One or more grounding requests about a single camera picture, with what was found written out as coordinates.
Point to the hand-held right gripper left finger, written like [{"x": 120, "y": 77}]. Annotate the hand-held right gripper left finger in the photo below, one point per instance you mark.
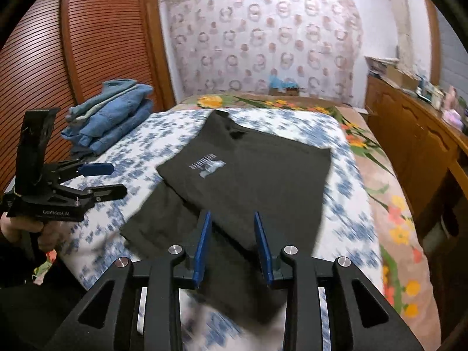
[{"x": 203, "y": 248}]

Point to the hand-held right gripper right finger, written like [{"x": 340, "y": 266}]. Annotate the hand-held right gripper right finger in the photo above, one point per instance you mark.
[{"x": 263, "y": 248}]

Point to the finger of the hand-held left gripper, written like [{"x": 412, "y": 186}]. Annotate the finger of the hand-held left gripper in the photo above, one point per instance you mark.
[
  {"x": 109, "y": 191},
  {"x": 97, "y": 169}
]

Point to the black pants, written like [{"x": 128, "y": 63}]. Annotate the black pants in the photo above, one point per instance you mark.
[{"x": 256, "y": 168}]

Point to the person's left forearm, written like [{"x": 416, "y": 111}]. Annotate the person's left forearm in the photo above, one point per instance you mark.
[{"x": 22, "y": 299}]

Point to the person's left hand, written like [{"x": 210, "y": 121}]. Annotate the person's left hand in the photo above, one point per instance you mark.
[{"x": 46, "y": 239}]

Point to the folded blue denim jeans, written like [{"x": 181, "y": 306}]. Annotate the folded blue denim jeans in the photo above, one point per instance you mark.
[{"x": 109, "y": 128}]

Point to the folded light blue garment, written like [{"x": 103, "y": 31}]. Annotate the folded light blue garment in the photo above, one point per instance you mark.
[{"x": 113, "y": 93}]

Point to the blue floral bed sheet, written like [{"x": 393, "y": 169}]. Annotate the blue floral bed sheet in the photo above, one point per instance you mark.
[{"x": 351, "y": 204}]

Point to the wooden louvred wardrobe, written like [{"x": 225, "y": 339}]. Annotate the wooden louvred wardrobe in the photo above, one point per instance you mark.
[{"x": 102, "y": 25}]

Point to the light blue cloth item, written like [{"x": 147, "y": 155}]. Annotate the light blue cloth item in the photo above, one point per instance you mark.
[{"x": 283, "y": 84}]

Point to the wooden sideboard cabinet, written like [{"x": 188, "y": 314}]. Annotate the wooden sideboard cabinet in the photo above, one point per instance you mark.
[{"x": 409, "y": 131}]

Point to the circle patterned curtain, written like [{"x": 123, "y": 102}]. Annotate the circle patterned curtain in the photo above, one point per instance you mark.
[{"x": 256, "y": 33}]

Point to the cardboard box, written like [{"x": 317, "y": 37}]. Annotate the cardboard box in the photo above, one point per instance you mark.
[{"x": 400, "y": 76}]

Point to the pink tissue pack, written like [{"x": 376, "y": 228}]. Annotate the pink tissue pack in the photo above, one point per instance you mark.
[{"x": 452, "y": 120}]

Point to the beige lace curtain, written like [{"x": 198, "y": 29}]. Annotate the beige lace curtain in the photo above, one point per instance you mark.
[{"x": 400, "y": 22}]

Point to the grey window blind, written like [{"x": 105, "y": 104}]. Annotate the grey window blind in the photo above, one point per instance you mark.
[{"x": 455, "y": 58}]

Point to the wooden window frame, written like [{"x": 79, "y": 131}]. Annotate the wooden window frame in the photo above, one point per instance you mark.
[{"x": 432, "y": 36}]

